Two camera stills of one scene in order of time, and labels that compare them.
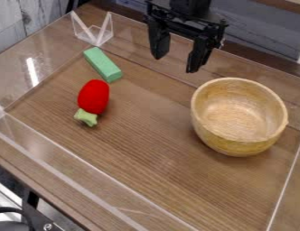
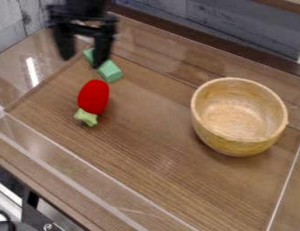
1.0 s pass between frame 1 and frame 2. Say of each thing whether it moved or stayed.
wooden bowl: stayed
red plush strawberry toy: stayed
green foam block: stayed
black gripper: moved
